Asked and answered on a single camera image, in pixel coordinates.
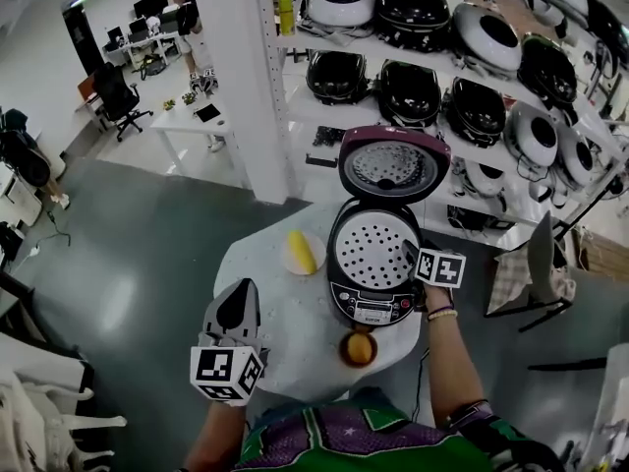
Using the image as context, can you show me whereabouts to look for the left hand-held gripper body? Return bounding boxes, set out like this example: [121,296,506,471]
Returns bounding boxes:
[189,329,269,408]

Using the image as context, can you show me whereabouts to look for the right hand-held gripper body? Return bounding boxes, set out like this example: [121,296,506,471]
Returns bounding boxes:
[412,247,467,310]

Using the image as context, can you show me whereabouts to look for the white perforated steamer tray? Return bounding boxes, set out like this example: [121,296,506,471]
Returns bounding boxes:
[334,211,419,292]

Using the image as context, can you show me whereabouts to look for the dark red rice cooker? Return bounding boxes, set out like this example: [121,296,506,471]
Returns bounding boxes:
[326,124,452,333]

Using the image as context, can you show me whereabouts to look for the person's left forearm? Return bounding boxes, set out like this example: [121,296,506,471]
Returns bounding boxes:
[184,403,247,472]

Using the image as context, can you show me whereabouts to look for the person's right forearm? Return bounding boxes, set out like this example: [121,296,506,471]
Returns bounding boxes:
[423,285,492,430]

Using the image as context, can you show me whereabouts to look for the round white table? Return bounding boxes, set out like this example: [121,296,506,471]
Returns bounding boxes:
[213,202,425,402]

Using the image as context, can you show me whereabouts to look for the black box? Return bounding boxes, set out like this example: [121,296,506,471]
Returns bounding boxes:
[446,206,512,230]

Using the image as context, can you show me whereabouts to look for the beige checked cloth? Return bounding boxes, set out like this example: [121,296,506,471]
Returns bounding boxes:
[486,251,576,314]

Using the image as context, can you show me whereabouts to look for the yellow corn cob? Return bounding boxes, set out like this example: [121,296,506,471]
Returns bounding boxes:
[287,229,318,274]

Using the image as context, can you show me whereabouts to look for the corn cob on plate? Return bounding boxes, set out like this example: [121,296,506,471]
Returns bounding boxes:
[282,231,327,277]

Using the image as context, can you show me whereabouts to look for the orange in small bowl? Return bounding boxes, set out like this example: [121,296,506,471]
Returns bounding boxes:
[338,330,379,368]

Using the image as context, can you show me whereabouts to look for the grey chair with black legs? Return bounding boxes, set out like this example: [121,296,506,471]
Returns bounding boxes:
[484,209,574,333]

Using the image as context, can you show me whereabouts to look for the orange fruit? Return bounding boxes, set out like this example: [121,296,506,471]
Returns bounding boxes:
[346,334,373,363]

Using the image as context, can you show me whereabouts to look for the pile of small black parts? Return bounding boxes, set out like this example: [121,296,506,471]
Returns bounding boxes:
[313,125,347,148]

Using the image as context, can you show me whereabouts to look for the person's purple green jersey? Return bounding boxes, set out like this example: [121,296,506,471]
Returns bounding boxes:
[235,400,566,472]

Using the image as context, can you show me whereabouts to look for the wooden pallet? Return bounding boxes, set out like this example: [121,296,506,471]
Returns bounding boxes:
[572,228,629,284]

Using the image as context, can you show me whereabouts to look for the small white table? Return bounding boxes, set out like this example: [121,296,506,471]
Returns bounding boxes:
[149,96,252,189]

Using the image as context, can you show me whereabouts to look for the white metal shelf rack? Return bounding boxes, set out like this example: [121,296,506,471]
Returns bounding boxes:
[253,0,629,250]

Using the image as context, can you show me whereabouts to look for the black tripod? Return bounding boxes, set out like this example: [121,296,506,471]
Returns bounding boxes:
[554,174,625,238]

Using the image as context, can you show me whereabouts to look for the marble table with black legs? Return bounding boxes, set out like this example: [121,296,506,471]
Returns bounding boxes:
[528,344,629,472]

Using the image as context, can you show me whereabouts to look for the white low cabinet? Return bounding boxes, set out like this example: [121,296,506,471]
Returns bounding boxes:
[0,162,43,228]

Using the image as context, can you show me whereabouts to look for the rows of domed appliances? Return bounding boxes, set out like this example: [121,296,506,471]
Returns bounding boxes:
[305,0,629,210]

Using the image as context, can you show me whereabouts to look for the black office chair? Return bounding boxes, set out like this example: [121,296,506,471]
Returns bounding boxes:
[92,61,154,143]

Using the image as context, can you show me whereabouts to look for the white square pillar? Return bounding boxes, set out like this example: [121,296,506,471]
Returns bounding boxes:
[189,0,289,206]

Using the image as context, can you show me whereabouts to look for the orange desk panel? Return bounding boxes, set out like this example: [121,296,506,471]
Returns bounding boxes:
[77,75,102,105]

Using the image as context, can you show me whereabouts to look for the yellow-green bottle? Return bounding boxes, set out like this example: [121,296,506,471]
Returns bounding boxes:
[276,0,296,37]

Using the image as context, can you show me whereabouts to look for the row of white office desks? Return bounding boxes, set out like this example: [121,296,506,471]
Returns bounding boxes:
[102,29,181,68]

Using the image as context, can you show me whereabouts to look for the row of black monitors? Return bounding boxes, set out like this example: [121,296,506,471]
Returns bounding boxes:
[105,0,198,43]

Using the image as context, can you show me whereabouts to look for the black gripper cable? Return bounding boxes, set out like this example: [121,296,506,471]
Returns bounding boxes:
[410,346,431,425]

